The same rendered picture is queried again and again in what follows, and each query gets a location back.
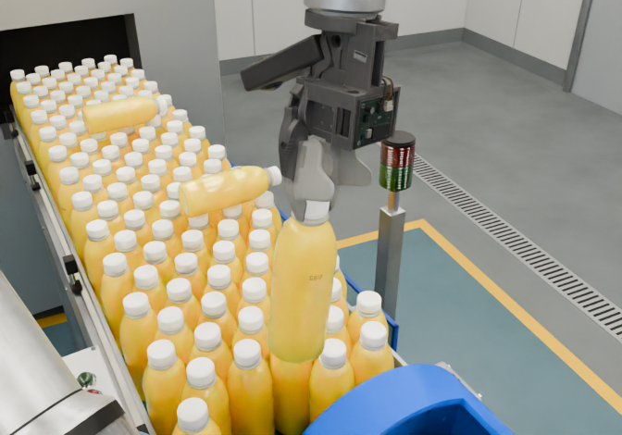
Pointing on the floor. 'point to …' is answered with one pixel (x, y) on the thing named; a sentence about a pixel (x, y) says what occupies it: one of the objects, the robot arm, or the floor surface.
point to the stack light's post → (389, 258)
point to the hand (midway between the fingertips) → (310, 201)
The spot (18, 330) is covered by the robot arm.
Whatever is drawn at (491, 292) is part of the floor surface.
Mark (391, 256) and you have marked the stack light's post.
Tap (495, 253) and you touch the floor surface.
